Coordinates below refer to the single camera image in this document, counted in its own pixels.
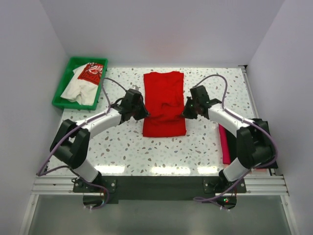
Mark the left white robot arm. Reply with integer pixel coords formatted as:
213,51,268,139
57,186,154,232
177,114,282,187
50,89,149,192

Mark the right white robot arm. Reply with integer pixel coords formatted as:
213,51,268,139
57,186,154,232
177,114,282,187
182,86,277,192

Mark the folded black t shirt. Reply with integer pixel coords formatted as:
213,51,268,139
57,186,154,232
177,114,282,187
225,127,278,169

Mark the white t shirt red print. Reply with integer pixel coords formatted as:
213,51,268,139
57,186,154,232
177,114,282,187
61,62,104,106

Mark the folded magenta t shirt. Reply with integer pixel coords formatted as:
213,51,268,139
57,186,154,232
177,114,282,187
218,124,231,165

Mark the green plastic bin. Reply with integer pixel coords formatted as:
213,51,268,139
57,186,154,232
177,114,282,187
52,56,108,110

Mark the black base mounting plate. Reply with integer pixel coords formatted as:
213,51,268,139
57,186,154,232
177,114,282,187
73,175,247,209

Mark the aluminium frame rail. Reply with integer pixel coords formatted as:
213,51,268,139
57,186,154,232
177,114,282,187
31,175,289,196

